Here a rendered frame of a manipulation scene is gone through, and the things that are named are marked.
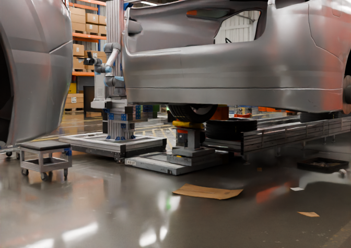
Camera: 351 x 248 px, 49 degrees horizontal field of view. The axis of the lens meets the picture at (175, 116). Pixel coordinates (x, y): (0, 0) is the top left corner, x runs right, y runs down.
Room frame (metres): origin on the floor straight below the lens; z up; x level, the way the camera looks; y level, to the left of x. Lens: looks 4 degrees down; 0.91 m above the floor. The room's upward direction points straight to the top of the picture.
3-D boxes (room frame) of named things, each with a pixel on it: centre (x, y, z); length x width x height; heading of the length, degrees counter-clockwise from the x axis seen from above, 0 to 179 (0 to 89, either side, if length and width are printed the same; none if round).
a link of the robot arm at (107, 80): (4.89, 0.82, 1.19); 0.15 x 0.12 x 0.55; 65
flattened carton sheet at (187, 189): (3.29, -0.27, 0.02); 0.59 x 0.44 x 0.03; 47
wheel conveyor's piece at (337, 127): (6.93, -2.52, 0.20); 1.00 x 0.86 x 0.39; 137
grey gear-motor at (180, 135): (4.71, -0.22, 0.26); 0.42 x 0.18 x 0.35; 47
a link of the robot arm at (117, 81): (4.83, 0.70, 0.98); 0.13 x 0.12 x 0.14; 65
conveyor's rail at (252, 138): (5.39, -1.62, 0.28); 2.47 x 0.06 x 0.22; 137
